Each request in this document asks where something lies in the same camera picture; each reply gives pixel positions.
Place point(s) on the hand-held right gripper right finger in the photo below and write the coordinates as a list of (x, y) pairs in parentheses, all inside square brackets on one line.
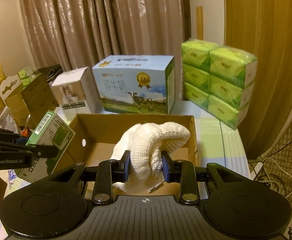
[(165, 168)]

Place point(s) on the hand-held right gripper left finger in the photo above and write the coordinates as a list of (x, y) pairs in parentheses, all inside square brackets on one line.
[(126, 167)]

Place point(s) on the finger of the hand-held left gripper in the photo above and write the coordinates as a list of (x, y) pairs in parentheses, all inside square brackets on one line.
[(43, 151), (8, 135)]

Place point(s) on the white knit cloth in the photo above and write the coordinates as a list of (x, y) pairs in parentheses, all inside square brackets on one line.
[(146, 140)]

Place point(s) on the orange small object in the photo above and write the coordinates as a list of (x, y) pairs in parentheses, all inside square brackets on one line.
[(25, 132)]

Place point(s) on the brown cardboard storage box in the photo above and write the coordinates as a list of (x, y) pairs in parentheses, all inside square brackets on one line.
[(33, 97)]

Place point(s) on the small green tissue packs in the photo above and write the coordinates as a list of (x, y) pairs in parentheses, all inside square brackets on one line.
[(26, 76)]

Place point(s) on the white appliance box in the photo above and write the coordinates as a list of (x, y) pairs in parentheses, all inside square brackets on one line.
[(73, 92)]

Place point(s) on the black white bag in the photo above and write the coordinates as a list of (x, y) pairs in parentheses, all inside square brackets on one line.
[(50, 73)]

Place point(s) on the blue milk carton case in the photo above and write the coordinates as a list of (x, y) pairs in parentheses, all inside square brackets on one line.
[(126, 85)]

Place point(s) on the green tissue multipack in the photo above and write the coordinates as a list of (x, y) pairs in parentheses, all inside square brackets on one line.
[(223, 80)]

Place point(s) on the quilted beige cushion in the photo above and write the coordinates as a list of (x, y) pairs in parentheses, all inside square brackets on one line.
[(290, 142)]

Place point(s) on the brown curtain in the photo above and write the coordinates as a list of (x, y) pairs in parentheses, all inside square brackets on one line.
[(98, 17)]

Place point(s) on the wooden slat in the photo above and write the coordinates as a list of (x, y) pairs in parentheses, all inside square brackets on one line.
[(197, 22), (201, 22)]

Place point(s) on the wooden door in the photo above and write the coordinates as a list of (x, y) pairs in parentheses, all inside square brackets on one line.
[(265, 55)]

